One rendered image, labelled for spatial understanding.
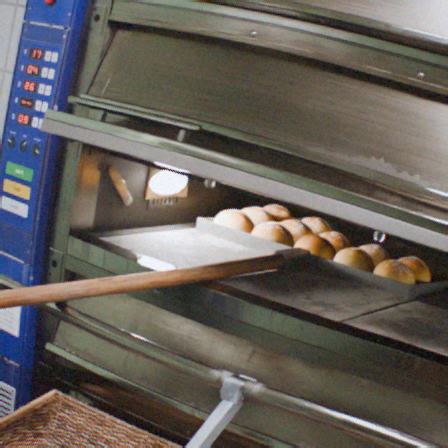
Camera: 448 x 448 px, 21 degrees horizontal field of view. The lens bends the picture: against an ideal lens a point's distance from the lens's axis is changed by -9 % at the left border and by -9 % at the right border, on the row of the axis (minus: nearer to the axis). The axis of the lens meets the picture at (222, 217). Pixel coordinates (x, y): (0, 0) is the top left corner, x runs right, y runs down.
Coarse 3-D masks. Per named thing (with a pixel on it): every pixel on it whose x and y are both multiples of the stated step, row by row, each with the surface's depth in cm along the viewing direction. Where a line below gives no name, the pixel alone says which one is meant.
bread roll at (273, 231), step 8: (264, 224) 277; (272, 224) 276; (280, 224) 277; (256, 232) 277; (264, 232) 276; (272, 232) 275; (280, 232) 275; (288, 232) 275; (272, 240) 274; (280, 240) 274; (288, 240) 274
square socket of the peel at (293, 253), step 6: (276, 252) 262; (282, 252) 262; (288, 252) 262; (294, 252) 263; (300, 252) 264; (306, 252) 266; (288, 258) 261; (294, 258) 263; (300, 258) 265; (306, 258) 267; (288, 264) 262; (294, 264) 263; (300, 264) 265; (306, 264) 267
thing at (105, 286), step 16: (272, 256) 258; (160, 272) 232; (176, 272) 235; (192, 272) 238; (208, 272) 241; (224, 272) 245; (240, 272) 249; (256, 272) 255; (32, 288) 205; (48, 288) 207; (64, 288) 210; (80, 288) 214; (96, 288) 217; (112, 288) 220; (128, 288) 224; (144, 288) 228; (0, 304) 197; (16, 304) 201; (32, 304) 205
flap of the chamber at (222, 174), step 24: (48, 120) 241; (96, 144) 233; (120, 144) 230; (144, 144) 227; (192, 168) 220; (216, 168) 218; (264, 192) 212; (288, 192) 210; (336, 216) 204; (360, 216) 202; (384, 216) 199; (408, 240) 199; (432, 240) 193
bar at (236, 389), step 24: (0, 288) 219; (48, 312) 212; (72, 312) 209; (96, 336) 206; (120, 336) 202; (168, 360) 196; (192, 360) 195; (216, 384) 191; (240, 384) 188; (264, 384) 188; (216, 408) 189; (288, 408) 184; (312, 408) 181; (336, 408) 181; (216, 432) 187; (360, 432) 176; (384, 432) 174
